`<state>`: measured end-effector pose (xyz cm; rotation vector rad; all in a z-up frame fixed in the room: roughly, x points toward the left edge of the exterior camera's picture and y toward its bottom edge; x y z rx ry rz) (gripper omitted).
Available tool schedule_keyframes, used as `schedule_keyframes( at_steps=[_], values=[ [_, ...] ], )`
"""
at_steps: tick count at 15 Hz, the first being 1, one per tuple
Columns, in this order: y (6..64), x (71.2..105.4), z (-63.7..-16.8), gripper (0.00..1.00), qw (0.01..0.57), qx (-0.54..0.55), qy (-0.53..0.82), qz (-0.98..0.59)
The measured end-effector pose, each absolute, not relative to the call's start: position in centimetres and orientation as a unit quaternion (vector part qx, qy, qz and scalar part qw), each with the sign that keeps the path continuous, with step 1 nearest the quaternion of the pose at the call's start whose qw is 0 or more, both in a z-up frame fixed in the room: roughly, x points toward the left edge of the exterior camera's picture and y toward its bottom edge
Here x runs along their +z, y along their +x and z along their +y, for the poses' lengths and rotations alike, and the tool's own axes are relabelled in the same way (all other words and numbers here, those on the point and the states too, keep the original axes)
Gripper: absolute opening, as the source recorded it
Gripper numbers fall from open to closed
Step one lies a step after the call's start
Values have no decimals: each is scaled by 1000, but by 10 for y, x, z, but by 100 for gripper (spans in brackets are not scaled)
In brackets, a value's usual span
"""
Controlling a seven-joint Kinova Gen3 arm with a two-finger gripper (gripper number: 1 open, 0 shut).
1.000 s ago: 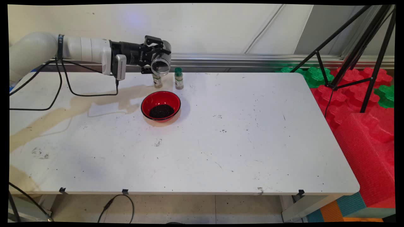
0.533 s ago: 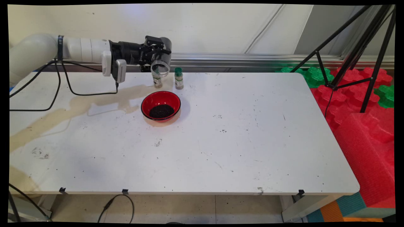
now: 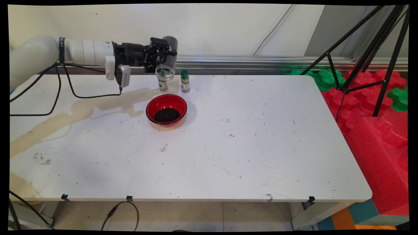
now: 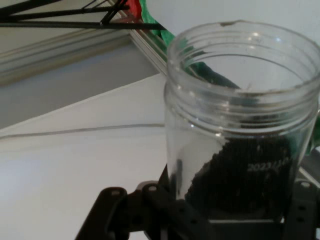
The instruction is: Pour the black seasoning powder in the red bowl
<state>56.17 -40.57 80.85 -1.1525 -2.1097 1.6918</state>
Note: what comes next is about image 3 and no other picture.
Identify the large red foam block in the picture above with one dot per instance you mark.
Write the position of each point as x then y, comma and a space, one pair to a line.
378, 156

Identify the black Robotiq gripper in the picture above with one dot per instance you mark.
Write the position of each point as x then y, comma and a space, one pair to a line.
130, 54

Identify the black seeds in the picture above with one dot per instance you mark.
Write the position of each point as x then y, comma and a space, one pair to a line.
167, 115

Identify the silver white wrist camera box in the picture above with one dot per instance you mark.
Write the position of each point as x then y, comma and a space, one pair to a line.
124, 75

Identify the orange foam strip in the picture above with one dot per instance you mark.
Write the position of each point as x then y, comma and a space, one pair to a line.
375, 227

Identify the green foam block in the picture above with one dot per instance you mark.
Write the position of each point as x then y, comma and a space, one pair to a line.
323, 80
399, 99
295, 72

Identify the orange foam mat tile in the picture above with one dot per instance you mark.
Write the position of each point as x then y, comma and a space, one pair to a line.
343, 220

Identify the clear plastic jar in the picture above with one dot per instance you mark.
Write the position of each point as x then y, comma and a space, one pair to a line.
166, 73

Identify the red bowl with black rim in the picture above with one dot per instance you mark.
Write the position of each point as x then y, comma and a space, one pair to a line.
163, 101

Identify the aluminium wall rail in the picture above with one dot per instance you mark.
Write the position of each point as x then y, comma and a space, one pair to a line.
261, 60

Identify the blue foam mat tile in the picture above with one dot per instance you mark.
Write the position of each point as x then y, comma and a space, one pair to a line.
326, 224

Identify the black tripod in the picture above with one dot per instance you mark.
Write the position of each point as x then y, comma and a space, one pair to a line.
372, 49

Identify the teal foam mat tile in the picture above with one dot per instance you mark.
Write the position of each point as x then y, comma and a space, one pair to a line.
362, 212

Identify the green-capped spice bottle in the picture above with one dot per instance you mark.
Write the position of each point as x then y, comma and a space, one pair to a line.
163, 86
185, 85

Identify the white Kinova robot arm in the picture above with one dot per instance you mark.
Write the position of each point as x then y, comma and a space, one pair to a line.
81, 51

